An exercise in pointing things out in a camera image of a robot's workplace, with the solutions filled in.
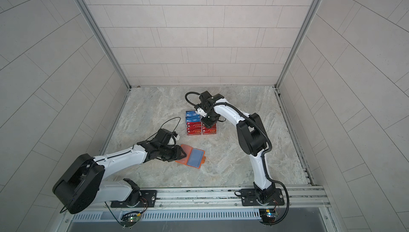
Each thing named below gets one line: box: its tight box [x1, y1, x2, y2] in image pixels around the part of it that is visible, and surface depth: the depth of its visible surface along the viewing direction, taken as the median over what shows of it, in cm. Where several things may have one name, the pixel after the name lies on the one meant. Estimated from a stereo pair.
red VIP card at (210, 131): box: [202, 126, 217, 135], surface depth 93 cm
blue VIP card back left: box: [185, 110, 201, 117], surface depth 93 cm
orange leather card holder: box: [174, 144, 207, 169], surface depth 84 cm
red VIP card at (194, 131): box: [186, 127, 202, 136], surface depth 93 cm
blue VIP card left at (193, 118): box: [185, 116, 201, 123], surface depth 93 cm
